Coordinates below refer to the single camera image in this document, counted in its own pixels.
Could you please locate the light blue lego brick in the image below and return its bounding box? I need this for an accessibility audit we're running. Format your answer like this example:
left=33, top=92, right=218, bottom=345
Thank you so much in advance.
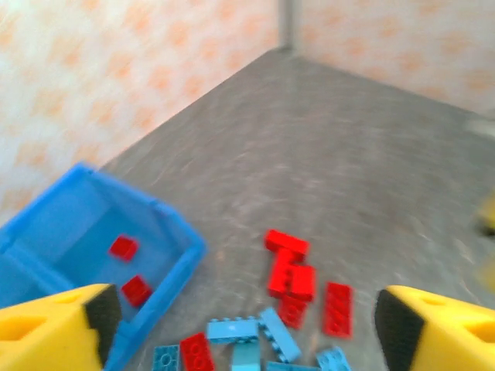
left=230, top=342, right=261, bottom=371
left=207, top=316, right=259, bottom=345
left=316, top=346, right=353, bottom=371
left=258, top=308, right=302, bottom=363
left=265, top=361, right=322, bottom=371

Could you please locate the teal lego brick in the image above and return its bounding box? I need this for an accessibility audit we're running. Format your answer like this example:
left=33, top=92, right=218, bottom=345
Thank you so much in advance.
left=152, top=343, right=182, bottom=371

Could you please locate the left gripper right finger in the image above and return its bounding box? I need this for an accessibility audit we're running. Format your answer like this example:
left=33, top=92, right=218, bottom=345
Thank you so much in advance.
left=374, top=284, right=495, bottom=371

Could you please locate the blue divided plastic bin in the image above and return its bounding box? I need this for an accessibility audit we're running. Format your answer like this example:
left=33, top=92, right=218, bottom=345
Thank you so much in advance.
left=0, top=162, right=208, bottom=371

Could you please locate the long red lego brick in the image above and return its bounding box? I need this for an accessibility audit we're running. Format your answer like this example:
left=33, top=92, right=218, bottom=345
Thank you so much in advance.
left=323, top=281, right=354, bottom=340
left=264, top=229, right=310, bottom=257

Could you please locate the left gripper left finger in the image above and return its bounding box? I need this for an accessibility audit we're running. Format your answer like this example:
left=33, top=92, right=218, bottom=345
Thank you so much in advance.
left=0, top=283, right=123, bottom=371

